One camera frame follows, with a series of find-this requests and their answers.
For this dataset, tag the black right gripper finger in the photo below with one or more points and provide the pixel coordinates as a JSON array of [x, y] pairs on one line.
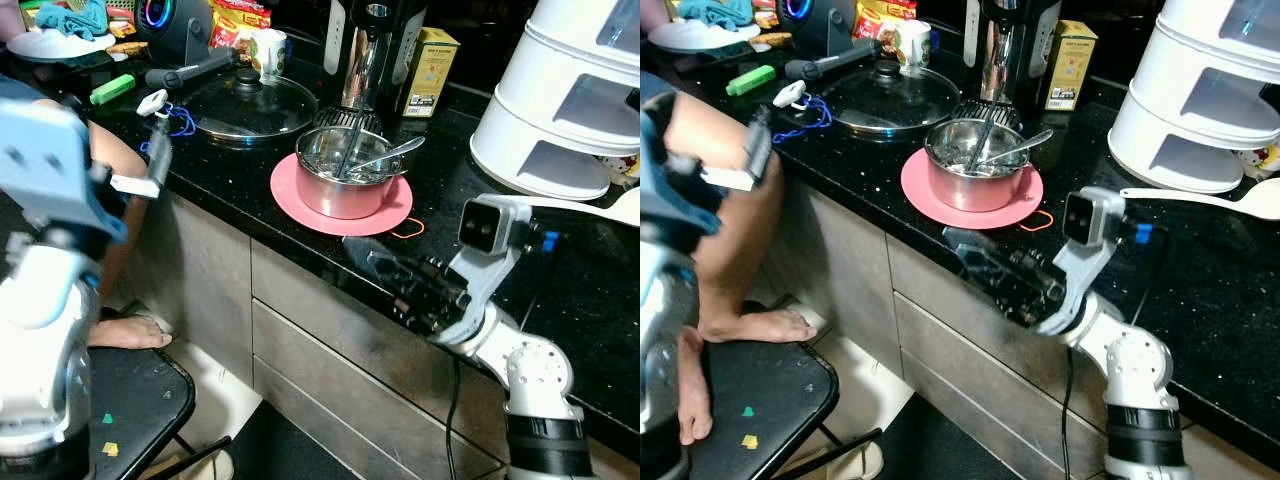
[[975, 248], [375, 255], [988, 285], [390, 295]]

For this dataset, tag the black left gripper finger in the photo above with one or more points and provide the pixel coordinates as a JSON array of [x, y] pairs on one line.
[[762, 145], [160, 150]]

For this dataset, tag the stainless steel pot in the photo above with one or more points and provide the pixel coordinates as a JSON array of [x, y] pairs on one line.
[[345, 195], [975, 190]]

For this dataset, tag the pink round plate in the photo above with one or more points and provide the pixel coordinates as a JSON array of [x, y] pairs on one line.
[[300, 215], [925, 205]]

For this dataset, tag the metal spoon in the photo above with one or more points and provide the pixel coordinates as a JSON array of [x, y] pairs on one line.
[[405, 148], [1035, 140]]

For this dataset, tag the black steel kitchen appliance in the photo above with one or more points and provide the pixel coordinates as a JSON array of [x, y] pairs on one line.
[[370, 60], [1000, 50]]

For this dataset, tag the orange rubber band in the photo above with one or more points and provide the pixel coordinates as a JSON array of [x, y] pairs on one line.
[[1050, 220], [422, 226]]

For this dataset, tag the grey wood cabinet front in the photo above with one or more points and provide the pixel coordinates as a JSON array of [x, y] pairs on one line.
[[320, 330], [960, 340]]

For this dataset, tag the green plastic lighter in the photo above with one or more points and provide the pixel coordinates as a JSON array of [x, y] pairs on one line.
[[112, 90], [750, 80]]

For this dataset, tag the glass pot lid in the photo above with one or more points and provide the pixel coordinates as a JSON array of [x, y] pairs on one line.
[[890, 105], [250, 115]]

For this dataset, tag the brown pastry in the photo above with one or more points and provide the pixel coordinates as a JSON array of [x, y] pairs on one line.
[[126, 47], [770, 40]]

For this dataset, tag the white dinner plate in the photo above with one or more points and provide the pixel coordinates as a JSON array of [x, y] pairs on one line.
[[50, 48], [690, 38]]

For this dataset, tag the black slotted spatula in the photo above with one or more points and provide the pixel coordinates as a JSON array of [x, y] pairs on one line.
[[345, 120], [985, 112]]

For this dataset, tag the teal cloth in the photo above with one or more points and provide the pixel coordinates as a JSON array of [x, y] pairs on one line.
[[75, 20], [715, 12]]

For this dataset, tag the white printed mug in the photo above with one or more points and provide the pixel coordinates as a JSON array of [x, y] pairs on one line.
[[912, 45], [268, 55]]

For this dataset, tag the red yellow snack packet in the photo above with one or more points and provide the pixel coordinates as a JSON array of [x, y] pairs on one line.
[[235, 20], [880, 15]]

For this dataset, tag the white rice spoon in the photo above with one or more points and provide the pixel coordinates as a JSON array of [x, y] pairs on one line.
[[625, 208], [1255, 200]]

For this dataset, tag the yellow tea box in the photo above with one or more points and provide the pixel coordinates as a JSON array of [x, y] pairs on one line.
[[1070, 65], [430, 75]]

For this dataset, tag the beige slipper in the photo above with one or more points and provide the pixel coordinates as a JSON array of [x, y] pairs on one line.
[[860, 460], [215, 465]]

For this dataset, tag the white tiered plastic container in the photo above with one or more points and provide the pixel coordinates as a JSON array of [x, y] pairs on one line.
[[540, 90], [1180, 100]]

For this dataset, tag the black chair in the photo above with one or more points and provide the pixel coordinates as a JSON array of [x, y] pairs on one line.
[[140, 400], [770, 400]]

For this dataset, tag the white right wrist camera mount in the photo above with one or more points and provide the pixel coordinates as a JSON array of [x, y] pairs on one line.
[[1090, 260], [490, 270]]

